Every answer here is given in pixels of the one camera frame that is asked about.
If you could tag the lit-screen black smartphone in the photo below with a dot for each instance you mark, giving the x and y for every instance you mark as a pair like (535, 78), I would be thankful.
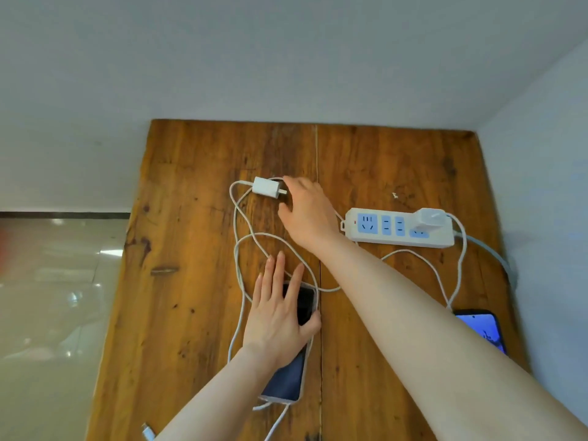
(482, 328)

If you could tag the dark-screen smartphone with pale case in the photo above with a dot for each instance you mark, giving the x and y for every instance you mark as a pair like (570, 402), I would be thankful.
(289, 376)

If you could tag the large white charger plug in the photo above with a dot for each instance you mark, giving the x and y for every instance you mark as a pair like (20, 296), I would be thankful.
(429, 219)

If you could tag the person's right forearm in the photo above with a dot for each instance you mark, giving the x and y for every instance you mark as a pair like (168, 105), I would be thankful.
(422, 344)

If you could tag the white power strip blue sockets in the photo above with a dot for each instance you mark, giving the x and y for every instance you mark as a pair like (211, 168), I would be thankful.
(393, 238)

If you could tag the person's left thumb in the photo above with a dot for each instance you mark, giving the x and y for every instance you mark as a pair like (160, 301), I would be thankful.
(311, 325)

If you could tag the person's left middle finger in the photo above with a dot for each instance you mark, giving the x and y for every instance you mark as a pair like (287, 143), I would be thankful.
(280, 273)

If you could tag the person's right thumb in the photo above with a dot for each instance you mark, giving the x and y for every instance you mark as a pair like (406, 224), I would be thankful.
(285, 218)

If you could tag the person's left forearm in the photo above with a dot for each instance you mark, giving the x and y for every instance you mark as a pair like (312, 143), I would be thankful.
(220, 401)

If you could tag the person's left little finger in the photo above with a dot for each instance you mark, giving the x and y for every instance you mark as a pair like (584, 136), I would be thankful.
(256, 291)

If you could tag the small white charger plug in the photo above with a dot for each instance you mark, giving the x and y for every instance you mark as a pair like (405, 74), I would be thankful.
(265, 186)

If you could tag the person's right hand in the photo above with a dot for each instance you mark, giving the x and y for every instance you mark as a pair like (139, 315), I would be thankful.
(310, 215)

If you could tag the person's left hand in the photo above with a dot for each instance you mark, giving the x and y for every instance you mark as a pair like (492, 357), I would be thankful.
(273, 323)

